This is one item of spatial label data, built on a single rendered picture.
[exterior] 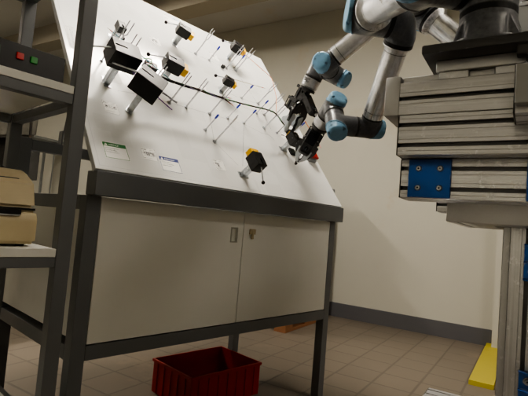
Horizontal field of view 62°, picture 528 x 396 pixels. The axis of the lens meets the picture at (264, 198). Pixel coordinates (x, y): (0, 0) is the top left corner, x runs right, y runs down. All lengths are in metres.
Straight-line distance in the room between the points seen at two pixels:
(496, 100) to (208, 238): 0.94
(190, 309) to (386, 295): 2.64
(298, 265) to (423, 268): 2.09
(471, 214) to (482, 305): 2.70
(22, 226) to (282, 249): 0.97
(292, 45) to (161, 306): 3.65
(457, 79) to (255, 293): 1.04
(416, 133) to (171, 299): 0.87
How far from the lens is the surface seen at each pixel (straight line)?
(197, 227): 1.45
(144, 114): 1.50
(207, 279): 1.50
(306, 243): 1.87
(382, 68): 1.56
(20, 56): 1.19
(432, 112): 1.02
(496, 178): 1.02
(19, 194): 1.20
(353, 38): 1.76
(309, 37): 4.62
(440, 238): 3.79
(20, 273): 1.66
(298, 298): 1.88
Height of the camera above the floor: 0.76
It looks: 3 degrees up
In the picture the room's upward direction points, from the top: 5 degrees clockwise
